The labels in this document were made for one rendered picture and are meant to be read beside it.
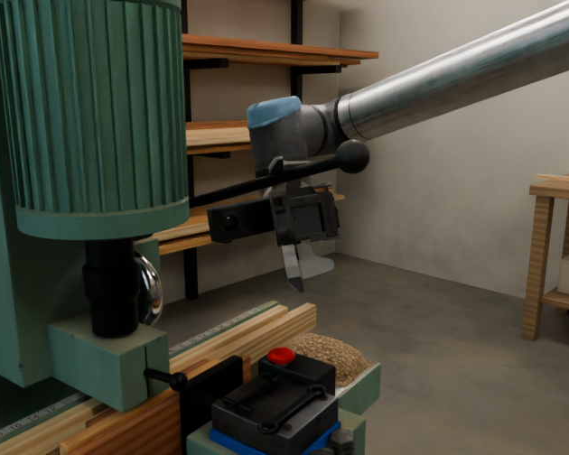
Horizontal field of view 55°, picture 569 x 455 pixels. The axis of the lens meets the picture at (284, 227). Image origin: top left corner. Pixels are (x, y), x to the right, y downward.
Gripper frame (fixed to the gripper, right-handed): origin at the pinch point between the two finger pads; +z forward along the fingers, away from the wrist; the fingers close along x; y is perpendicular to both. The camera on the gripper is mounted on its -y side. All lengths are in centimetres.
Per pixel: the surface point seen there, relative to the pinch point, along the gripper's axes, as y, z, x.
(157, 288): -18.2, -15.5, 7.2
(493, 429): 75, -145, 111
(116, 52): -12.6, 9.6, -19.0
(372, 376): 10.0, -17.9, 26.2
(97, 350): -22.2, 1.9, 9.6
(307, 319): 2.5, -31.6, 19.9
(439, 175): 126, -326, 19
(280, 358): -2.8, 3.6, 13.5
